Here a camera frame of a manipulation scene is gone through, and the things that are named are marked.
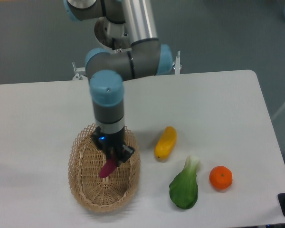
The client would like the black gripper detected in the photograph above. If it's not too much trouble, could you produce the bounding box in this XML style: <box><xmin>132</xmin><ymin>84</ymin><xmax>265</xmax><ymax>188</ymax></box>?
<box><xmin>91</xmin><ymin>126</ymin><xmax>135</xmax><ymax>166</ymax></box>

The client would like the purple sweet potato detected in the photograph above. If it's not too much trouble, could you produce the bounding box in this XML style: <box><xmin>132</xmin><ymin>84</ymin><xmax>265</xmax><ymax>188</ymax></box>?
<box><xmin>99</xmin><ymin>158</ymin><xmax>117</xmax><ymax>178</ymax></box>

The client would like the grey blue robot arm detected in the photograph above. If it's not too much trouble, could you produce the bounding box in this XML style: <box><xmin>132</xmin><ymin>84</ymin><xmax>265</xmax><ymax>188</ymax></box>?
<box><xmin>64</xmin><ymin>0</ymin><xmax>172</xmax><ymax>166</ymax></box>

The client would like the woven wicker basket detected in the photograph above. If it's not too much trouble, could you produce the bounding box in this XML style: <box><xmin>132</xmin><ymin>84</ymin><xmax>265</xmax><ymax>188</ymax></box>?
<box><xmin>68</xmin><ymin>123</ymin><xmax>141</xmax><ymax>212</ymax></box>

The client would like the green bok choy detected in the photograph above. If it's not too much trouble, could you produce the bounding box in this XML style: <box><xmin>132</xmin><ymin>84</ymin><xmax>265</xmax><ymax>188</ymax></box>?
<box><xmin>169</xmin><ymin>155</ymin><xmax>200</xmax><ymax>209</ymax></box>

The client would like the orange tangerine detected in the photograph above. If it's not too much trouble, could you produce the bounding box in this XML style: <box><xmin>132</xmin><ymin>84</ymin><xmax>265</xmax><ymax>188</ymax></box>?
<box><xmin>209</xmin><ymin>166</ymin><xmax>233</xmax><ymax>190</ymax></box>

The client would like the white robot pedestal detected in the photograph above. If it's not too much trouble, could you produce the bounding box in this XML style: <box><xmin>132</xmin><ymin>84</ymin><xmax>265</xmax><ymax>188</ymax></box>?
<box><xmin>71</xmin><ymin>17</ymin><xmax>182</xmax><ymax>80</ymax></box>

